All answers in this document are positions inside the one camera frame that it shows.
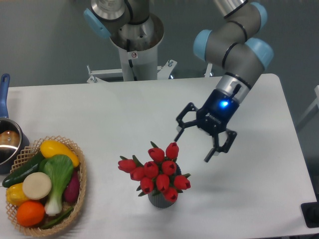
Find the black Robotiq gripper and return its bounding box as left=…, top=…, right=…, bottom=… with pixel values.
left=173, top=88, right=240, bottom=163

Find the red tulip bouquet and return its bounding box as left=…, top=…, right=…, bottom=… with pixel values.
left=118, top=142, right=191, bottom=204

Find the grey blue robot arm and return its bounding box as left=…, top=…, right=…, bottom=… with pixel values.
left=84, top=0, right=274, bottom=161

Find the dark grey ribbed vase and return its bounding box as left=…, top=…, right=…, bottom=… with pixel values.
left=148, top=164, right=181, bottom=209

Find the black device at edge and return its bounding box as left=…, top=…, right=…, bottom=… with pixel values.
left=301, top=202, right=319, bottom=228

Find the purple sweet potato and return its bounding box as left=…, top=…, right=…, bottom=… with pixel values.
left=63, top=171, right=80, bottom=203

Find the green bok choy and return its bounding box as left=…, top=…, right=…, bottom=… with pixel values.
left=39, top=154, right=74, bottom=216

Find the yellow squash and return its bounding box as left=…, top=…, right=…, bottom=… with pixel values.
left=40, top=140, right=80, bottom=168

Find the green chili pepper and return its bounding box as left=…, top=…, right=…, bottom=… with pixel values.
left=40, top=207, right=74, bottom=230

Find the woven wicker basket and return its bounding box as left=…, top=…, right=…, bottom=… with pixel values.
left=6, top=136, right=87, bottom=237

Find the green cucumber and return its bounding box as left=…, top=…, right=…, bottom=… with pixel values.
left=2, top=151, right=44, bottom=188

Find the beige round bun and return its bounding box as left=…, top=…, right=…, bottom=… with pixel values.
left=22, top=172, right=52, bottom=200

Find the orange fruit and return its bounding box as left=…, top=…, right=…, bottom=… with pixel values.
left=16, top=201, right=45, bottom=227

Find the yellow bell pepper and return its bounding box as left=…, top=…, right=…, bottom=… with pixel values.
left=6, top=183, right=29, bottom=206

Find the white metal base frame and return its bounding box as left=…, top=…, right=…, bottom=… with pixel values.
left=86, top=59, right=214, bottom=84

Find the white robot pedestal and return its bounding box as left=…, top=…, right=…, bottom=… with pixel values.
left=111, top=13, right=164, bottom=82

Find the white frame at right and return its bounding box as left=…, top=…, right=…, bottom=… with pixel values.
left=295, top=85, right=319, bottom=132

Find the blue handled saucepan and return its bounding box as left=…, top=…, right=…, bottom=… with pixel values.
left=0, top=73, right=29, bottom=175

